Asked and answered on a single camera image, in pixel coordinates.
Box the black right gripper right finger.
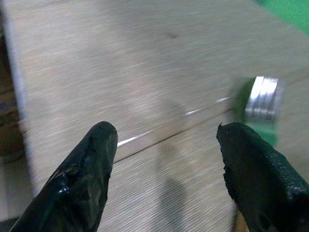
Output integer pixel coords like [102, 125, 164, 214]
[216, 122, 309, 232]

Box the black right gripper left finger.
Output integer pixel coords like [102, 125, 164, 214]
[10, 121, 118, 232]

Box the green cup with metal rim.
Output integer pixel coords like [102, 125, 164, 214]
[232, 76, 285, 146]

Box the silver metal cutlery piece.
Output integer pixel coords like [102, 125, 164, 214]
[113, 96, 234, 164]

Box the green placemat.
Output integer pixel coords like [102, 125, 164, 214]
[251, 0, 309, 32]

